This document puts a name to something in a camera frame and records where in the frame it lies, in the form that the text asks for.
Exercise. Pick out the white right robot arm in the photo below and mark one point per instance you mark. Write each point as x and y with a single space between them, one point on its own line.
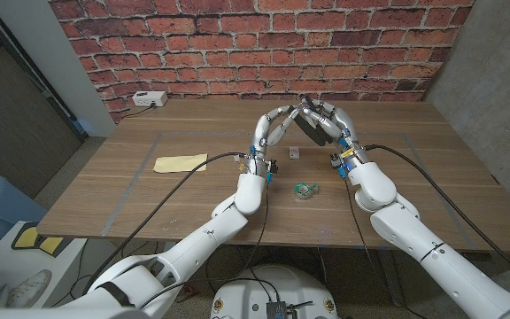
432 239

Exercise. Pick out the white base with yellow pads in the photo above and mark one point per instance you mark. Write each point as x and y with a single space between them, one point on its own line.
2 257

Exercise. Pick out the white sneaker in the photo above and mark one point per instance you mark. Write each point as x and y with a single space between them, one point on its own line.
29 288

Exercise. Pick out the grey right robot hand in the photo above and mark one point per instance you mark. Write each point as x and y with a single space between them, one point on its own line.
339 128

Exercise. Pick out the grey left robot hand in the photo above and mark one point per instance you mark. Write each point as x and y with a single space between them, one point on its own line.
264 135

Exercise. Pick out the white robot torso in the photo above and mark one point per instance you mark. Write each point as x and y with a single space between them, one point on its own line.
272 288

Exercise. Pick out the white power strip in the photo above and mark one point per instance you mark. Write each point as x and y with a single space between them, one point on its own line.
149 98

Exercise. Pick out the dark brown door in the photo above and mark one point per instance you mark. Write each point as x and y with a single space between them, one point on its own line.
7 124

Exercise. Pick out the black module on torso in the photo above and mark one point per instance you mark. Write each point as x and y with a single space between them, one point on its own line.
277 311

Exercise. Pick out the red brick print backdrop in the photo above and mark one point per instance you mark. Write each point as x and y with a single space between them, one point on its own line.
171 49

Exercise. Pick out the yellow paper label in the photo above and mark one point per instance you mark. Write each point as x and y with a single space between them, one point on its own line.
182 163

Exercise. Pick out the white matchbox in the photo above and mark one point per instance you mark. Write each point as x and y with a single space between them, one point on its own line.
294 153

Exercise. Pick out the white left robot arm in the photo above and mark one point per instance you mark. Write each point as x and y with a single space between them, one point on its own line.
184 248

